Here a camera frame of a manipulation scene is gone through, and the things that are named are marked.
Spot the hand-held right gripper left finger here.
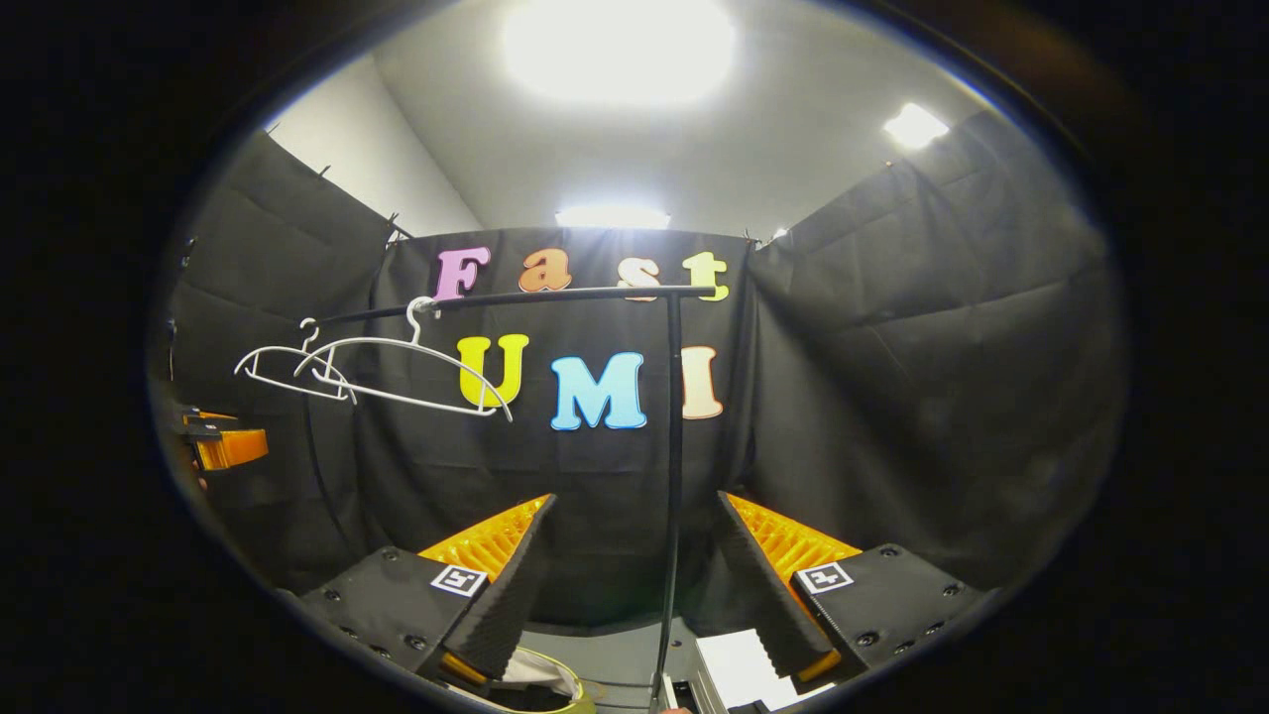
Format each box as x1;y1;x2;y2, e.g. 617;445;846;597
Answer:
297;493;558;690

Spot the square ceiling light panel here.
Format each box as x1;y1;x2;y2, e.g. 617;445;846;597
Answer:
882;102;950;152

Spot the beige laundry hamper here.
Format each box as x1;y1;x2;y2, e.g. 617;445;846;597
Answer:
466;645;598;714

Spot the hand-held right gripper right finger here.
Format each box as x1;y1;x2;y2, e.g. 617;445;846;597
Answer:
714;491;992;685

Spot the white plastic hanger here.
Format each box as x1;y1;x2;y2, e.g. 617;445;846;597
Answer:
294;296;515;422
234;317;358;406

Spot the black metal clothes rack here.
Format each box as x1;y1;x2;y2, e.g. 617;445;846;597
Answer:
300;285;720;713

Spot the black backdrop cloth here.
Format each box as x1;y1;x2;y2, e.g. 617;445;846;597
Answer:
149;109;1126;636

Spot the long ceiling light panel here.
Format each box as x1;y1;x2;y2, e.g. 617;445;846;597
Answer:
555;203;672;231

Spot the large ceiling light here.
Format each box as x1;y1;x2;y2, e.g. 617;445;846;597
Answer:
503;0;737;108

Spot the white flat box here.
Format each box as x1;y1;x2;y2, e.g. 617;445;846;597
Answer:
694;628;799;710

